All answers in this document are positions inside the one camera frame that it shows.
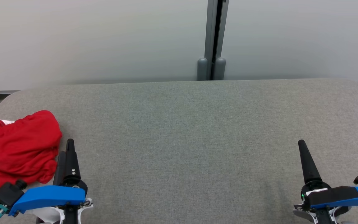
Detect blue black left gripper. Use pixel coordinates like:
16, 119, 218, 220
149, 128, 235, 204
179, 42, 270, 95
9, 139, 88, 224

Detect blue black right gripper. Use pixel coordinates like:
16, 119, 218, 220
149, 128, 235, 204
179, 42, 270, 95
298, 139, 358, 224

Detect red shorts with white trim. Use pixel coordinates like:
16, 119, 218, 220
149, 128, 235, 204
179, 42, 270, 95
0, 110, 63, 184

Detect grey rounded post cap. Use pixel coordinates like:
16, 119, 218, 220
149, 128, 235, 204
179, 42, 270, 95
215, 58, 226, 81
197, 58, 208, 81

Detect grey vertical partition post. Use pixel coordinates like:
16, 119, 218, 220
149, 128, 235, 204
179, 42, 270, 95
204, 0, 229, 81

